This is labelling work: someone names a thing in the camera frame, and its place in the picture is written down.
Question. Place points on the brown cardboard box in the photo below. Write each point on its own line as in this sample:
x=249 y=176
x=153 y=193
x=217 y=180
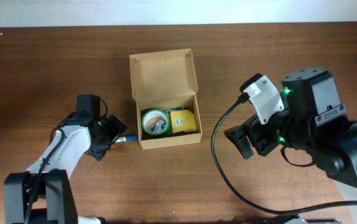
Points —
x=165 y=80

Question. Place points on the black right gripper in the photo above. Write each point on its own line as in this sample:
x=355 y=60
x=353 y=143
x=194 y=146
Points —
x=252 y=134

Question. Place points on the yellow spiral notepad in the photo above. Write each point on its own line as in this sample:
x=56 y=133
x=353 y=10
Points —
x=183 y=120

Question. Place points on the green tape roll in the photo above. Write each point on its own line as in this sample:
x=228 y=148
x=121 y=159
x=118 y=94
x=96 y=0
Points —
x=151 y=117

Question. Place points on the blue white marker pen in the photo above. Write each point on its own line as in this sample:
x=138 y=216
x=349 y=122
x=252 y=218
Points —
x=127 y=138

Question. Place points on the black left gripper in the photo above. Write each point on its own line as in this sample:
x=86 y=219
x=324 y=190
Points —
x=111 y=137

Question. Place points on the small blue white staple box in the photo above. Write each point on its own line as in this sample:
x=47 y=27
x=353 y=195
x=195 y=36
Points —
x=158 y=127

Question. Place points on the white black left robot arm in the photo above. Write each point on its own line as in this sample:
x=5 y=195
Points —
x=42 y=193

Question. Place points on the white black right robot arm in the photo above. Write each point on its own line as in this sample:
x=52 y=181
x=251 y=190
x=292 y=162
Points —
x=306 y=115

